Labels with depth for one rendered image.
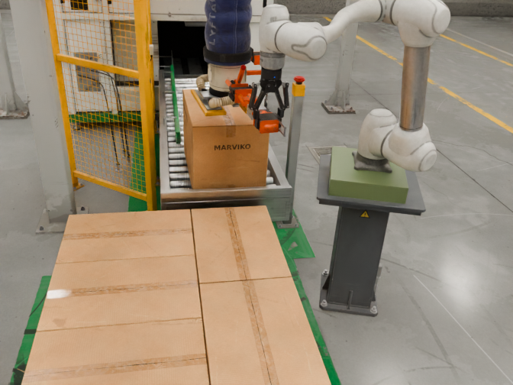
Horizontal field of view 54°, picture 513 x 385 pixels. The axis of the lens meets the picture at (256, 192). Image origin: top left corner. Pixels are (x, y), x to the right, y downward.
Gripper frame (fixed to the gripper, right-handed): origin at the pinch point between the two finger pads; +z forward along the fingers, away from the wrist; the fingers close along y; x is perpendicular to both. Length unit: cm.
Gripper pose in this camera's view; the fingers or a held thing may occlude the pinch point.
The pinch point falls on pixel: (268, 120)
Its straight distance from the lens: 192.0
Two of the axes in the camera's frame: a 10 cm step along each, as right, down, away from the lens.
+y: -9.6, 1.0, -2.8
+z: -0.5, 8.7, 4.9
